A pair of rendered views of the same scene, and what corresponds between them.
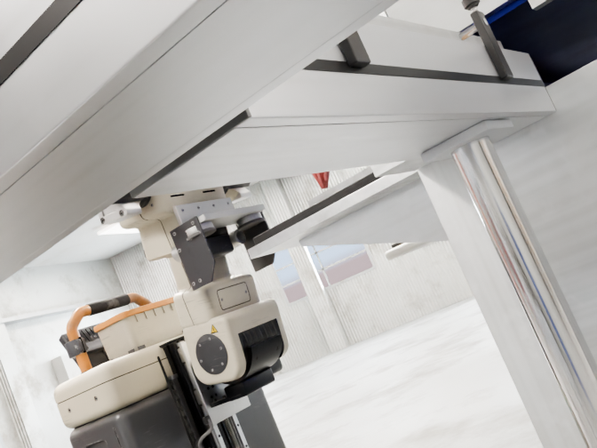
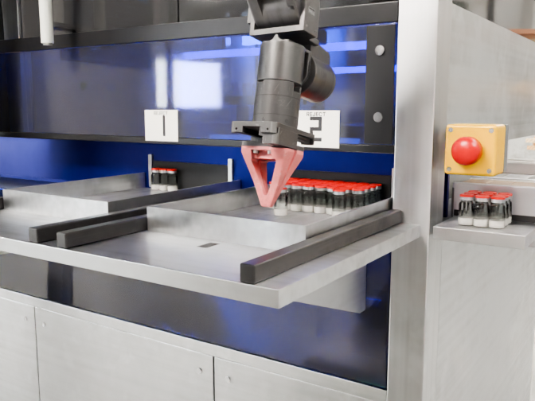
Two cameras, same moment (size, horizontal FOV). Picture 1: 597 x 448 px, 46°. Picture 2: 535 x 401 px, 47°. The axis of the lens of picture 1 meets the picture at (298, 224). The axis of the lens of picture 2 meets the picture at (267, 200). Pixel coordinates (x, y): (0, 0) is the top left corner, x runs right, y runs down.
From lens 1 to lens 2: 1.59 m
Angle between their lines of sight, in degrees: 93
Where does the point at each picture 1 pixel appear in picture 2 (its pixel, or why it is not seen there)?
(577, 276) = (453, 356)
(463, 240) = (431, 317)
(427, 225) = (347, 290)
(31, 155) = not seen: outside the picture
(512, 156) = (456, 250)
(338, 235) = not seen: hidden behind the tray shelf
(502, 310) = (429, 387)
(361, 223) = not seen: hidden behind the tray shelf
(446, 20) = (462, 116)
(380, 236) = (317, 294)
